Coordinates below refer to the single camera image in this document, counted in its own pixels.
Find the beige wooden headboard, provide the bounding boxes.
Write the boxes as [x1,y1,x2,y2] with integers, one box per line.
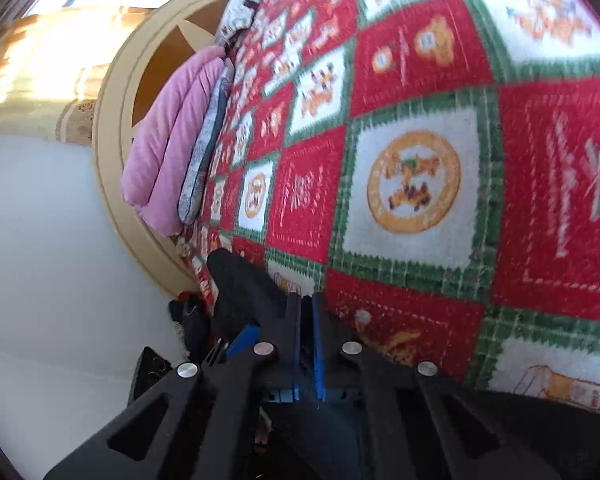
[92,0,242,302]

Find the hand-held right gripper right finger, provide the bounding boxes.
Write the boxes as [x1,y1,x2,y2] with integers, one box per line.
[311,291,563,480]

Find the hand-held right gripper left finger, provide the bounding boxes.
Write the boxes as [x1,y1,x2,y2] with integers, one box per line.
[44,292,303,480]

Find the blue-grey patterned pillow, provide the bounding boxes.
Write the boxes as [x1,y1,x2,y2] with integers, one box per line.
[177,57,237,226]

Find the folded pink quilt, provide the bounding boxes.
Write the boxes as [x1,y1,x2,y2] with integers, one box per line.
[120,45,236,239]

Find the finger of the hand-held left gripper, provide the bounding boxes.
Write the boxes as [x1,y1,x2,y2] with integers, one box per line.
[201,323,261,367]

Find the black pants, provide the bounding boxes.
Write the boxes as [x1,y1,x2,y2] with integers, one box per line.
[168,248,600,480]

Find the white patterned pillow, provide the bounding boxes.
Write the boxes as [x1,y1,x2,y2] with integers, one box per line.
[213,0,287,49]

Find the wide yellow curtain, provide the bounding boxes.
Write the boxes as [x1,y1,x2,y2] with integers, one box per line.
[0,4,152,147]

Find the red checkered printed blanket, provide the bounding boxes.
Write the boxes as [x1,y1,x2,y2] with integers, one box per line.
[176,0,600,417]

